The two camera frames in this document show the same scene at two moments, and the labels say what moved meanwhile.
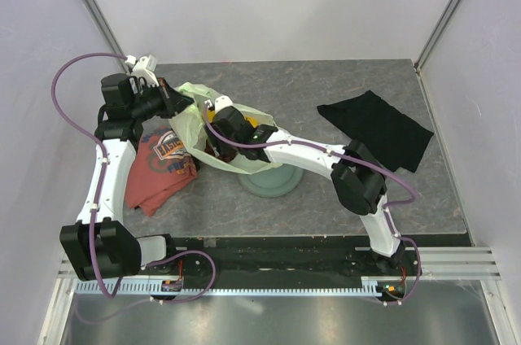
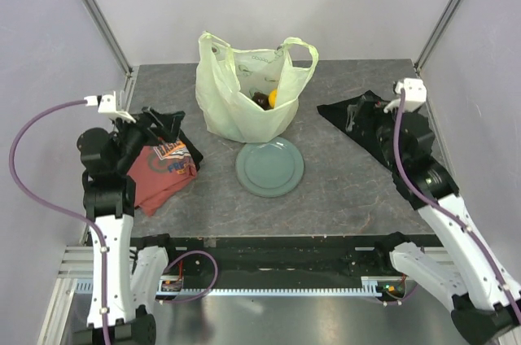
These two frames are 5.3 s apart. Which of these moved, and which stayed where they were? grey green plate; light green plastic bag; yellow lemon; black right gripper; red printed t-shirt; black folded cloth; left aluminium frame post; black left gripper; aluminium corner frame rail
Moved: black left gripper; yellow lemon; light green plastic bag; black right gripper
Stayed: aluminium corner frame rail; red printed t-shirt; left aluminium frame post; black folded cloth; grey green plate
